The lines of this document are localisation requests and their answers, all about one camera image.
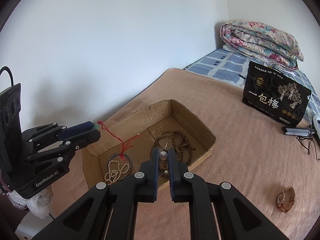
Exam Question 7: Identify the wooden bead mala necklace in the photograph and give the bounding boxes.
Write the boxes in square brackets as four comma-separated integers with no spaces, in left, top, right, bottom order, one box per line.
[150,129,197,178]

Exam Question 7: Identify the green jade pendant red cord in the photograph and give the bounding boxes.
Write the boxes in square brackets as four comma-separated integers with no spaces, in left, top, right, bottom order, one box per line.
[94,121,142,161]

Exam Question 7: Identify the thin dark metal bangle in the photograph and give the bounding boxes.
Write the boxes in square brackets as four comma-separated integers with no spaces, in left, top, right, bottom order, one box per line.
[105,153,132,173]

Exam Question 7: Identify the white pearl necklace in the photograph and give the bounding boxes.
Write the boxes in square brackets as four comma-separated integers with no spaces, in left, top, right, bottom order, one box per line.
[103,159,132,186]

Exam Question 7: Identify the red leather strap watch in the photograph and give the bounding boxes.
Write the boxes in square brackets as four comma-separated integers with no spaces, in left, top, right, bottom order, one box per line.
[276,186,296,213]

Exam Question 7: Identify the brown cardboard box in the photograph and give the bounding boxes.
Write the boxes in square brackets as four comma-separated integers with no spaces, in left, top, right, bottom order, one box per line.
[82,99,216,187]

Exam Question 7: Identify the pink bed blanket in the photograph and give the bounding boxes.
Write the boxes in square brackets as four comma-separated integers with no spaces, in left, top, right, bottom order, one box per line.
[51,68,320,240]

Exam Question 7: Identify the blue checkered bed sheet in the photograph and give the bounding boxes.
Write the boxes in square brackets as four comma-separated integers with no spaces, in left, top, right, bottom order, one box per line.
[184,47,319,122]

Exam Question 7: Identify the black snack bag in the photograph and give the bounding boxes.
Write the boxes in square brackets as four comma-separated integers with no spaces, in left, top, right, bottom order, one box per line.
[242,61,311,127]

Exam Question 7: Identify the black folded tripod stand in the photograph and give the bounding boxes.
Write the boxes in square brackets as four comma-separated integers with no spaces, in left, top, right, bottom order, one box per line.
[281,126,313,137]

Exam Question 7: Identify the folded floral quilt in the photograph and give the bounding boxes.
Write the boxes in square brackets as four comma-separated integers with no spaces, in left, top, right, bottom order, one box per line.
[220,19,304,72]

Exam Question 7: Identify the black ring light cable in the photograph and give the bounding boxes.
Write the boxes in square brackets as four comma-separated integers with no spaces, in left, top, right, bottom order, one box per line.
[295,134,320,162]

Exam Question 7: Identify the white ring light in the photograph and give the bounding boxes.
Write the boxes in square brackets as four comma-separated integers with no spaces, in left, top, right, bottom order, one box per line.
[312,115,320,141]

